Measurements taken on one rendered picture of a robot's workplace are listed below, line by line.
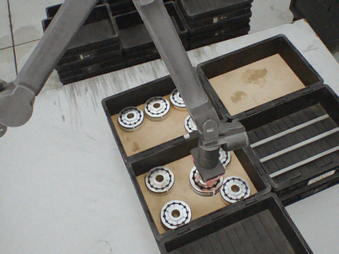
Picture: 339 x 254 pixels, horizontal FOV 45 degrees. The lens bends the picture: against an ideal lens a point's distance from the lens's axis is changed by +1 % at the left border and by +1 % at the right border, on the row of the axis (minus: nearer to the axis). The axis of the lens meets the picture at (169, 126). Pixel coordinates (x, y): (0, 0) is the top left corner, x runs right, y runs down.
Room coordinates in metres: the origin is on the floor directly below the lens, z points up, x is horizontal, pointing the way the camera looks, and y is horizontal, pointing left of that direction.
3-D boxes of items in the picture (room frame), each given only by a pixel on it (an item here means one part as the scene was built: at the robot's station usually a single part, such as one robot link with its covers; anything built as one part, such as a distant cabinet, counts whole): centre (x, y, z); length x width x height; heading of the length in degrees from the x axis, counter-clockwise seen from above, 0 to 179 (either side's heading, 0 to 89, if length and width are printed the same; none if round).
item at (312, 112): (0.72, -0.45, 0.87); 0.40 x 0.30 x 0.11; 106
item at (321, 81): (1.01, -0.37, 0.92); 0.40 x 0.30 x 0.02; 106
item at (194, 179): (0.55, -0.09, 1.03); 0.10 x 0.10 x 0.01
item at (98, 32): (1.81, 0.43, 0.37); 0.40 x 0.30 x 0.45; 101
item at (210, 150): (0.55, -0.10, 1.21); 0.07 x 0.06 x 0.07; 99
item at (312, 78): (1.01, -0.37, 0.87); 0.40 x 0.30 x 0.11; 106
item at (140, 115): (0.94, 0.15, 0.86); 0.10 x 0.10 x 0.01
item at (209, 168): (0.55, -0.09, 1.15); 0.10 x 0.07 x 0.07; 15
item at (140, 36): (1.89, 0.04, 0.31); 0.40 x 0.30 x 0.34; 101
